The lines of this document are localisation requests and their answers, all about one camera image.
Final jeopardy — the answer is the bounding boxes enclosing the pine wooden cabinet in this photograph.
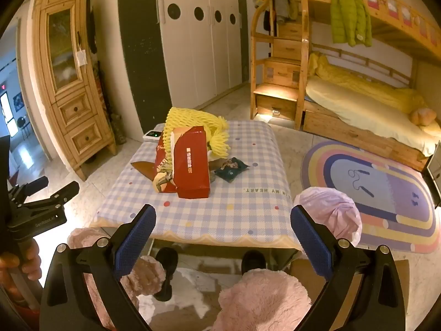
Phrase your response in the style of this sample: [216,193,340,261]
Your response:
[32,0,118,181]

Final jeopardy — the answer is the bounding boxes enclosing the wooden stairs with drawers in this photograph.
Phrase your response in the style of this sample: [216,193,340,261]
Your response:
[250,7,311,130]

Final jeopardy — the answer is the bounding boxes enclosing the dark hanging item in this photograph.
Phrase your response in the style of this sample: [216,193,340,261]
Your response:
[88,0,98,54]

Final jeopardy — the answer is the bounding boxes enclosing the yellow blanket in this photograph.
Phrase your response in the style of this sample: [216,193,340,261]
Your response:
[308,52,428,114]

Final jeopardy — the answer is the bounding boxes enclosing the green puffer jacket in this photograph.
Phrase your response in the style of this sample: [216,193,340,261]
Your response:
[330,0,373,48]

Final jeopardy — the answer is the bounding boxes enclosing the dark wall panel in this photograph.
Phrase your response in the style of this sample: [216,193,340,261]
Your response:
[117,0,173,140]

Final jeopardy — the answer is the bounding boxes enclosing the yellow foam net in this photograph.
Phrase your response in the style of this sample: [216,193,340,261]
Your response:
[162,107,230,161]

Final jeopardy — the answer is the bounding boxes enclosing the wooden bunk bed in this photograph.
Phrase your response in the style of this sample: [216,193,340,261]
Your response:
[298,0,441,172]

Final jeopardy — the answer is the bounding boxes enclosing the dark monitor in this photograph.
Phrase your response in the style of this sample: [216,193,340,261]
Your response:
[426,143,441,209]

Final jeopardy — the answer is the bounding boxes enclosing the dark snack packet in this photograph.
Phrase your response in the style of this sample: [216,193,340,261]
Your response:
[215,158,251,182]

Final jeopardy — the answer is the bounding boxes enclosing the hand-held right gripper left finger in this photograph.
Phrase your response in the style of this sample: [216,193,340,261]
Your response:
[41,204,157,331]

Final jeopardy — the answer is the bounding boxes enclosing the checkered tablecloth table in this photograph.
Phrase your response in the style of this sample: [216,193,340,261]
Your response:
[90,120,304,250]

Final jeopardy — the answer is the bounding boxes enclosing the rainbow oval rug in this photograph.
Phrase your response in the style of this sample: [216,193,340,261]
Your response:
[300,140,441,254]

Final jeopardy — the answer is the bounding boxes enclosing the black chair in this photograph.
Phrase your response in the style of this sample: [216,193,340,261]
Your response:
[17,115,31,141]

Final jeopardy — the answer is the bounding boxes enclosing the white wardrobe with round holes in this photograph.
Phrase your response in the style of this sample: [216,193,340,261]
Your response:
[157,0,249,111]

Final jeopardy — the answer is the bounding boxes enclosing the grey jacket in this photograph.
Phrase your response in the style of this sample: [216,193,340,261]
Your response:
[274,0,299,25]

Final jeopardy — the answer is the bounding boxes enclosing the cream bed sheet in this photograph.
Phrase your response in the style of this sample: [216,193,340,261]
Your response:
[305,76,441,157]

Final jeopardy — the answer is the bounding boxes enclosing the person's left hand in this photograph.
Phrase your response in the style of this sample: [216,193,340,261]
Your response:
[0,239,42,285]

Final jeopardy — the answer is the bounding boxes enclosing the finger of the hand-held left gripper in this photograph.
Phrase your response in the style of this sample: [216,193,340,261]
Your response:
[7,176,49,202]
[25,181,80,212]

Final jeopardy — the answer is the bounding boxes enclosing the black table leg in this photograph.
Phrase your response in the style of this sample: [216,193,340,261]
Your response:
[153,247,180,301]
[241,250,267,277]

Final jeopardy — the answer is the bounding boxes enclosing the red cardboard box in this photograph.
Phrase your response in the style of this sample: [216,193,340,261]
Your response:
[152,126,211,199]

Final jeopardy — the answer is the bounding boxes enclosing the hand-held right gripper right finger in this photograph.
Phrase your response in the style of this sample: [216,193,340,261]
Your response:
[290,204,407,331]

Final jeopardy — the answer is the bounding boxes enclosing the camouflage bag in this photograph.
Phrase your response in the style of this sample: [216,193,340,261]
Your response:
[109,113,127,145]

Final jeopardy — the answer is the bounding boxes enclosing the pink trash bag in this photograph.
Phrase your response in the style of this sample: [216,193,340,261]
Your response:
[294,186,362,249]

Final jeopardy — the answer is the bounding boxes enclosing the tan plush toy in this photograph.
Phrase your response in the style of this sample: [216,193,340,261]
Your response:
[409,108,437,126]

